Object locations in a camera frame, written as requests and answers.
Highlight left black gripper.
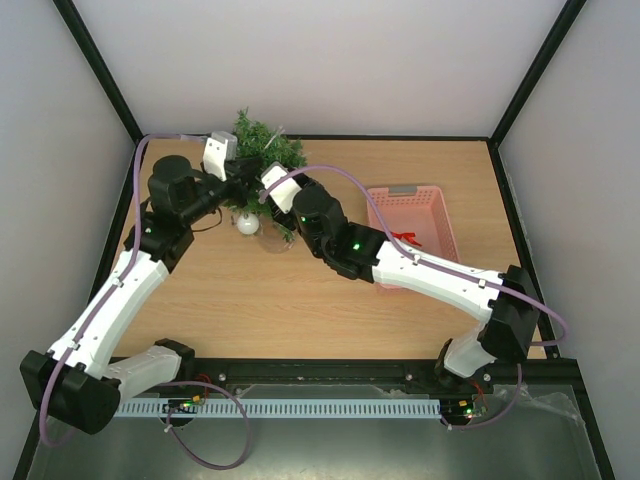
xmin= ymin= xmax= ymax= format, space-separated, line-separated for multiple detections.
xmin=181 ymin=157 xmax=263 ymax=226

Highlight small green christmas tree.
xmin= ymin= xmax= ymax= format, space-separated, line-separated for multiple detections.
xmin=225 ymin=108 xmax=300 ymax=254

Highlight white ball ornament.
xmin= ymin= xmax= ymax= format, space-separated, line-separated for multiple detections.
xmin=236 ymin=212 xmax=261 ymax=236

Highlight clear string lights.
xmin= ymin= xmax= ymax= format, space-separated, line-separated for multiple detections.
xmin=233 ymin=123 xmax=307 ymax=168

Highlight pink plastic basket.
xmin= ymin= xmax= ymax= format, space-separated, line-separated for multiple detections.
xmin=367 ymin=185 xmax=459 ymax=263

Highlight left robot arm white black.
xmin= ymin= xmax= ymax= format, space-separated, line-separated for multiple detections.
xmin=20 ymin=155 xmax=261 ymax=434

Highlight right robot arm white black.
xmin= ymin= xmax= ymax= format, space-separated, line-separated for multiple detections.
xmin=267 ymin=181 xmax=539 ymax=392

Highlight red ribbon bow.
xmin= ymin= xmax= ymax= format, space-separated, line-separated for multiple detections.
xmin=392 ymin=232 xmax=422 ymax=247

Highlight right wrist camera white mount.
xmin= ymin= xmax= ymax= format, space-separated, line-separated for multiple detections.
xmin=259 ymin=162 xmax=302 ymax=214

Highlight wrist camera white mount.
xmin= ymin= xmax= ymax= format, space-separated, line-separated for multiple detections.
xmin=202 ymin=131 xmax=238 ymax=182
xmin=259 ymin=162 xmax=302 ymax=214

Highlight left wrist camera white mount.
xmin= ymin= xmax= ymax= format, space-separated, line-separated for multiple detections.
xmin=202 ymin=131 xmax=238 ymax=182

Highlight purple floor cable loop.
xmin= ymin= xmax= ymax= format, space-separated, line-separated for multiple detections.
xmin=162 ymin=380 xmax=251 ymax=471

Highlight light blue cable duct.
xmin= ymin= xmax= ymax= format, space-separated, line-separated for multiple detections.
xmin=115 ymin=398 xmax=441 ymax=420

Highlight black aluminium rail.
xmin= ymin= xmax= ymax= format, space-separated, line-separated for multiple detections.
xmin=109 ymin=357 xmax=581 ymax=396

